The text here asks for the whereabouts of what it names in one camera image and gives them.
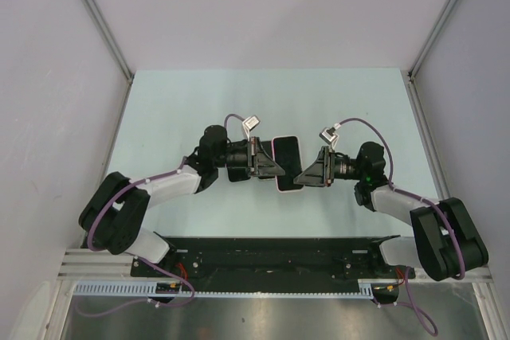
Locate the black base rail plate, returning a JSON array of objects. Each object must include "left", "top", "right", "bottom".
[{"left": 128, "top": 237, "right": 425, "bottom": 303}]

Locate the left aluminium frame post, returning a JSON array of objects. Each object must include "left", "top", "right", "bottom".
[{"left": 60, "top": 0, "right": 134, "bottom": 83}]

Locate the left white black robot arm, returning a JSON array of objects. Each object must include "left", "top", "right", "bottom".
[{"left": 79, "top": 125, "right": 285, "bottom": 276}]

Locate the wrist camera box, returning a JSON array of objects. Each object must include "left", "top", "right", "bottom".
[
  {"left": 241, "top": 115, "right": 261, "bottom": 140},
  {"left": 319, "top": 125, "right": 339, "bottom": 150}
]

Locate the right aluminium frame post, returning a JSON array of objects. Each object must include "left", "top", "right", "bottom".
[{"left": 407, "top": 0, "right": 483, "bottom": 78}]

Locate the aluminium frame post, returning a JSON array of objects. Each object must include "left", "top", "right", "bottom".
[
  {"left": 60, "top": 0, "right": 134, "bottom": 83},
  {"left": 407, "top": 0, "right": 483, "bottom": 78}
]

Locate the white slotted cable duct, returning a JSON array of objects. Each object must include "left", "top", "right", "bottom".
[{"left": 73, "top": 280, "right": 374, "bottom": 299}]

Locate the teal-edged black smartphone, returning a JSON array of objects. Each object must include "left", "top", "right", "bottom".
[{"left": 273, "top": 136, "right": 304, "bottom": 192}]

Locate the pink phone case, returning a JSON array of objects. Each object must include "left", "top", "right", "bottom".
[{"left": 271, "top": 134, "right": 306, "bottom": 194}]

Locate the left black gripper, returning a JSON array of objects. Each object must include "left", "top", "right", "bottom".
[{"left": 213, "top": 136, "right": 284, "bottom": 177}]

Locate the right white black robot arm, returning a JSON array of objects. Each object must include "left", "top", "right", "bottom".
[{"left": 294, "top": 142, "right": 488, "bottom": 281}]

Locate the black phone case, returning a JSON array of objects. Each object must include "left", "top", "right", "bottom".
[{"left": 227, "top": 167, "right": 251, "bottom": 183}]

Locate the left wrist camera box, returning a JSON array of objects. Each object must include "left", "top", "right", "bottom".
[{"left": 241, "top": 115, "right": 261, "bottom": 140}]

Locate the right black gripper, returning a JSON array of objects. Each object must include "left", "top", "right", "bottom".
[{"left": 293, "top": 147, "right": 366, "bottom": 188}]

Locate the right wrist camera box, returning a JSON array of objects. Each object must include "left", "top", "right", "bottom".
[{"left": 319, "top": 125, "right": 339, "bottom": 150}]

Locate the white-edged black smartphone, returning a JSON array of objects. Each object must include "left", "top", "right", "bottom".
[{"left": 258, "top": 140, "right": 275, "bottom": 181}]

